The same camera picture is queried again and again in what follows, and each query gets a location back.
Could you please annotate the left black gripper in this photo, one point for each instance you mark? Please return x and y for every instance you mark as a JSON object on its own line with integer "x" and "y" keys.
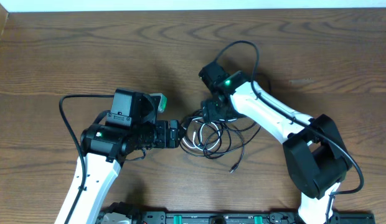
{"x": 174, "y": 134}

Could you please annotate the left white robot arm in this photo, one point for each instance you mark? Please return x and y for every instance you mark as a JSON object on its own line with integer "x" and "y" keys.
{"x": 130, "y": 125}

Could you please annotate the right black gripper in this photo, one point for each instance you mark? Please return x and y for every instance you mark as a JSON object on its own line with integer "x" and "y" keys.
{"x": 210, "y": 112}

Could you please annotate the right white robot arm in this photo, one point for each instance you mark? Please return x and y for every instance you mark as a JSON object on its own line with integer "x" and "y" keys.
{"x": 316, "y": 157}

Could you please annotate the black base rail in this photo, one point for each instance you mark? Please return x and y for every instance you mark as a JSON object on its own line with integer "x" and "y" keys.
{"x": 128, "y": 213}

